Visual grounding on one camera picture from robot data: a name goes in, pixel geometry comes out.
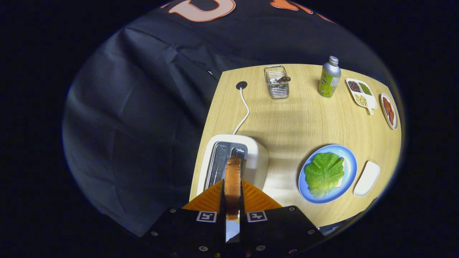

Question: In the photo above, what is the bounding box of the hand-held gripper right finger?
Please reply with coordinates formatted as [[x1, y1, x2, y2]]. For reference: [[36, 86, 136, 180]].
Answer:
[[240, 179, 324, 258]]

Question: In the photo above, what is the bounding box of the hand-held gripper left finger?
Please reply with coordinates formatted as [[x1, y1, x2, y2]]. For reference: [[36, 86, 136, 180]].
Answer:
[[143, 179, 227, 258]]

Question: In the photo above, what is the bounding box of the toasted bread slice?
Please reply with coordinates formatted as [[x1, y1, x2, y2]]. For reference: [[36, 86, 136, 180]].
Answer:
[[224, 155, 242, 221]]

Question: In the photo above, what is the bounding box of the green lettuce leaf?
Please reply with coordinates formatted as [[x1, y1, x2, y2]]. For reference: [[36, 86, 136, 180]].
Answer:
[[304, 153, 345, 199]]

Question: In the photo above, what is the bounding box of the beige toaster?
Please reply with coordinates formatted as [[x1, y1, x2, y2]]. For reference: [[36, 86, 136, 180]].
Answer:
[[196, 134, 270, 196]]

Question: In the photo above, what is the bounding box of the white bread slice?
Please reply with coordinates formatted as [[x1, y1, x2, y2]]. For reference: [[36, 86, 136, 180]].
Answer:
[[335, 158, 346, 189]]

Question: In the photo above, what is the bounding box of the blue plate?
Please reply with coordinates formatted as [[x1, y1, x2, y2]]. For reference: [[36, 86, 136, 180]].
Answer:
[[298, 144, 358, 204]]

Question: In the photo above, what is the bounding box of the white rounded plate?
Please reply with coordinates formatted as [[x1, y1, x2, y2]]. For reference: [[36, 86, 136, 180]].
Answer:
[[353, 161, 380, 197]]

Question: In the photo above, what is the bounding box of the silver bottle with green label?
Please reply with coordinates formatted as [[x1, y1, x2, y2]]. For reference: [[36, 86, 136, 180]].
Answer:
[[318, 56, 341, 98]]

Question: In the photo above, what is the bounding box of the white divided dish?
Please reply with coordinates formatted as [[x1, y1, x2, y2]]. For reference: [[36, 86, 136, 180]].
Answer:
[[346, 78, 378, 115]]

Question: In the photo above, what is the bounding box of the white oval meat plate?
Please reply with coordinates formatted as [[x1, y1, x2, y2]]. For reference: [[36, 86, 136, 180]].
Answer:
[[380, 93, 399, 130]]

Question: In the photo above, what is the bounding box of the white toaster cable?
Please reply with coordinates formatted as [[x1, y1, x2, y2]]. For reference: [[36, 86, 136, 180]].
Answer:
[[232, 88, 250, 135]]

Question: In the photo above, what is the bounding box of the wire mesh basket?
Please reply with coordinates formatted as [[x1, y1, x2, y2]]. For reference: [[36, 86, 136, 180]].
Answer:
[[264, 65, 290, 99]]

